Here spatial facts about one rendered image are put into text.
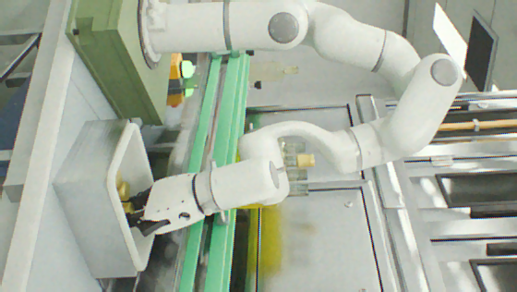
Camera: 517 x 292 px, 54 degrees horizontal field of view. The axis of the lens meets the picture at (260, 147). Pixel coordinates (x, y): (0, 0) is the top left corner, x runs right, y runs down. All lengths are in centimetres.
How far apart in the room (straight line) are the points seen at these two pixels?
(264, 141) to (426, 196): 68
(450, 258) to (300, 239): 36
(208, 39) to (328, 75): 674
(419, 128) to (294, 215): 52
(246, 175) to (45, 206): 31
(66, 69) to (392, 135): 57
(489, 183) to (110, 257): 106
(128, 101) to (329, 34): 42
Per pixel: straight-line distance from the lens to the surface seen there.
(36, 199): 81
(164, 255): 104
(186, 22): 100
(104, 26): 90
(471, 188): 153
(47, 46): 104
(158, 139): 118
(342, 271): 121
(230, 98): 132
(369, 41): 100
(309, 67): 762
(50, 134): 86
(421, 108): 92
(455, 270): 130
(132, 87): 101
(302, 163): 129
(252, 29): 98
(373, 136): 95
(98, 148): 87
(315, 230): 129
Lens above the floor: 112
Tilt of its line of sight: 4 degrees down
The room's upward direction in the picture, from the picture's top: 87 degrees clockwise
